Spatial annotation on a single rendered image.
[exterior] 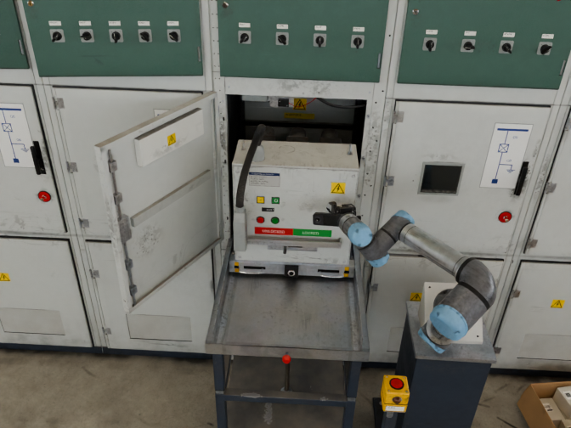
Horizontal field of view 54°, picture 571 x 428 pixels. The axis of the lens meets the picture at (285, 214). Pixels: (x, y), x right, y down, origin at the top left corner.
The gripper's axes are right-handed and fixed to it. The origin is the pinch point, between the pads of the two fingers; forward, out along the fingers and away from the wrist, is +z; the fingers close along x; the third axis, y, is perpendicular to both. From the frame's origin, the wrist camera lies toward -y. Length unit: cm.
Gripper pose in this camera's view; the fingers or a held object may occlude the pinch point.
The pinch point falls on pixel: (327, 207)
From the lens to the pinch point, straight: 221.9
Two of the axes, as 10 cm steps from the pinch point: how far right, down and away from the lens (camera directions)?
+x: -0.3, -9.5, -3.2
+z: -2.2, -3.1, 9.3
